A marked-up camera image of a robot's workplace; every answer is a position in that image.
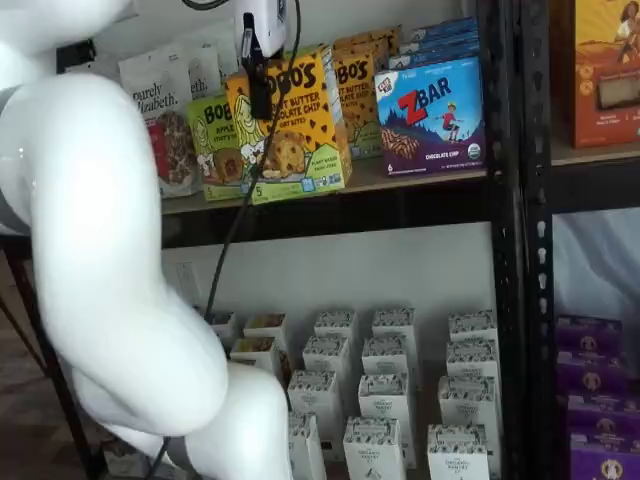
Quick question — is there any white wall outlet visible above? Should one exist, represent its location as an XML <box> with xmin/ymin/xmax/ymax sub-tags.
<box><xmin>174</xmin><ymin>259</ymin><xmax>200</xmax><ymax>302</ymax></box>

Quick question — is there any black metal shelf rack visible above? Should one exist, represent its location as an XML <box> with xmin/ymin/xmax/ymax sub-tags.
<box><xmin>159</xmin><ymin>0</ymin><xmax>524</xmax><ymax>480</ymax></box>
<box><xmin>519</xmin><ymin>0</ymin><xmax>640</xmax><ymax>480</ymax></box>

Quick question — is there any wooden shelf board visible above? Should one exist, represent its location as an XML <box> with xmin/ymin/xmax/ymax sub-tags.
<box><xmin>159</xmin><ymin>167</ymin><xmax>489</xmax><ymax>216</ymax></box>

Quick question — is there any yellow label oatmeal box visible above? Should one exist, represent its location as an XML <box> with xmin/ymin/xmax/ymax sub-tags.
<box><xmin>228</xmin><ymin>336</ymin><xmax>280</xmax><ymax>376</ymax></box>
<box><xmin>243</xmin><ymin>312</ymin><xmax>290</xmax><ymax>351</ymax></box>

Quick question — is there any orange brown snack box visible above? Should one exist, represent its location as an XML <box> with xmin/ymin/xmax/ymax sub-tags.
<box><xmin>569</xmin><ymin>0</ymin><xmax>640</xmax><ymax>150</ymax></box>

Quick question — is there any blue label oatmeal box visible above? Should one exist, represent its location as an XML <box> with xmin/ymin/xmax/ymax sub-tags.
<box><xmin>207</xmin><ymin>309</ymin><xmax>237</xmax><ymax>344</ymax></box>

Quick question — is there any white floral print box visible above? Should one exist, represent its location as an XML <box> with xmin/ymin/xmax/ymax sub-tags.
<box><xmin>438</xmin><ymin>375</ymin><xmax>499</xmax><ymax>434</ymax></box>
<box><xmin>287</xmin><ymin>412</ymin><xmax>329</xmax><ymax>480</ymax></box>
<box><xmin>446</xmin><ymin>340</ymin><xmax>501</xmax><ymax>386</ymax></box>
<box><xmin>343</xmin><ymin>417</ymin><xmax>404</xmax><ymax>480</ymax></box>
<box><xmin>302</xmin><ymin>335</ymin><xmax>352</xmax><ymax>384</ymax></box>
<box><xmin>427</xmin><ymin>424</ymin><xmax>490</xmax><ymax>480</ymax></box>
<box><xmin>358</xmin><ymin>373</ymin><xmax>411</xmax><ymax>426</ymax></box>
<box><xmin>372</xmin><ymin>308</ymin><xmax>417</xmax><ymax>349</ymax></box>
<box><xmin>361</xmin><ymin>337</ymin><xmax>410</xmax><ymax>384</ymax></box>
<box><xmin>287</xmin><ymin>370</ymin><xmax>339</xmax><ymax>434</ymax></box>
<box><xmin>313</xmin><ymin>310</ymin><xmax>360</xmax><ymax>349</ymax></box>
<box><xmin>448</xmin><ymin>310</ymin><xmax>499</xmax><ymax>349</ymax></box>

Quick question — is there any granola bag red label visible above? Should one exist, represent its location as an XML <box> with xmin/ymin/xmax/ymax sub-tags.
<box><xmin>119</xmin><ymin>47</ymin><xmax>199</xmax><ymax>199</ymax></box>

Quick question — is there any black metal leg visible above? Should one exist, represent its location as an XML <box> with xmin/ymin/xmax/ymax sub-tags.
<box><xmin>0</xmin><ymin>234</ymin><xmax>104</xmax><ymax>480</ymax></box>

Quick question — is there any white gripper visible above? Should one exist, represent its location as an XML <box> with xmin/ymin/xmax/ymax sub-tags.
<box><xmin>234</xmin><ymin>0</ymin><xmax>291</xmax><ymax>121</ymax></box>

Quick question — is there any blue purple ZBar box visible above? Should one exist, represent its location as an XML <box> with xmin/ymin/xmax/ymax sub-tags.
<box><xmin>388</xmin><ymin>40</ymin><xmax>481</xmax><ymax>71</ymax></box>
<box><xmin>399</xmin><ymin>28</ymin><xmax>480</xmax><ymax>51</ymax></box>
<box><xmin>412</xmin><ymin>16</ymin><xmax>479</xmax><ymax>39</ymax></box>
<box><xmin>374</xmin><ymin>55</ymin><xmax>487</xmax><ymax>179</ymax></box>

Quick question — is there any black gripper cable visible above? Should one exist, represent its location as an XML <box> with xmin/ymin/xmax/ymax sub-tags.
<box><xmin>149</xmin><ymin>0</ymin><xmax>304</xmax><ymax>480</ymax></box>

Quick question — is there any white plastic sheet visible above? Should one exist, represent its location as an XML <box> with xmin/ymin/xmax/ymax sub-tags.
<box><xmin>552</xmin><ymin>209</ymin><xmax>640</xmax><ymax>321</ymax></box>

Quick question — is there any black wall box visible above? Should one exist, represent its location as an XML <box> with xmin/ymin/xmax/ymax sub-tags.
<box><xmin>55</xmin><ymin>38</ymin><xmax>97</xmax><ymax>75</ymax></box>

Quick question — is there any purple snack box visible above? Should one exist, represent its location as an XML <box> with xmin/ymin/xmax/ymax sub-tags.
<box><xmin>566</xmin><ymin>393</ymin><xmax>640</xmax><ymax>437</ymax></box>
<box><xmin>556</xmin><ymin>313</ymin><xmax>625</xmax><ymax>354</ymax></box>
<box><xmin>568</xmin><ymin>432</ymin><xmax>640</xmax><ymax>480</ymax></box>
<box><xmin>556</xmin><ymin>348</ymin><xmax>629</xmax><ymax>396</ymax></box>

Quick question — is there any green Bobo's apple pie box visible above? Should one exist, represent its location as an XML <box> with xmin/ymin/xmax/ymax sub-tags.
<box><xmin>187</xmin><ymin>93</ymin><xmax>254</xmax><ymax>203</ymax></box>

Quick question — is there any white granola bag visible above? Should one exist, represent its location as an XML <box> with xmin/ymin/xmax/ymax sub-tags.
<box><xmin>187</xmin><ymin>29</ymin><xmax>240</xmax><ymax>101</ymax></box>

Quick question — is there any white patterned cartons group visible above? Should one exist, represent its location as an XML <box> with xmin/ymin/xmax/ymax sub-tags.
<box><xmin>199</xmin><ymin>319</ymin><xmax>501</xmax><ymax>480</ymax></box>

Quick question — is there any orange Bobo's oat bites box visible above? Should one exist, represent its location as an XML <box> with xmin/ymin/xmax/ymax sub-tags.
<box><xmin>333</xmin><ymin>25</ymin><xmax>402</xmax><ymax>59</ymax></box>
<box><xmin>331</xmin><ymin>48</ymin><xmax>384</xmax><ymax>162</ymax></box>
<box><xmin>224</xmin><ymin>43</ymin><xmax>355</xmax><ymax>207</ymax></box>

